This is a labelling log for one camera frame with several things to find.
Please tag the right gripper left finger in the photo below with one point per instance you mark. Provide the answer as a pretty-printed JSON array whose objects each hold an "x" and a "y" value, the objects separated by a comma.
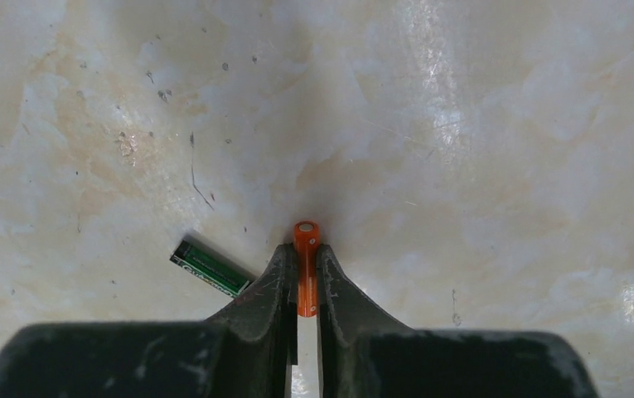
[{"x": 246, "y": 349}]

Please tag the dark green AA battery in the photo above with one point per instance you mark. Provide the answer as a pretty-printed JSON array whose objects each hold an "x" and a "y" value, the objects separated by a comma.
[{"x": 223, "y": 277}]

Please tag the small orange stick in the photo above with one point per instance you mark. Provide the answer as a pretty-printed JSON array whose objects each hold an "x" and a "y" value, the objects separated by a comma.
[{"x": 306, "y": 240}]

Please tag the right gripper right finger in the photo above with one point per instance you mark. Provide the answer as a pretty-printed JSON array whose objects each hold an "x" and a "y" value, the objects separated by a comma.
[{"x": 366, "y": 352}]

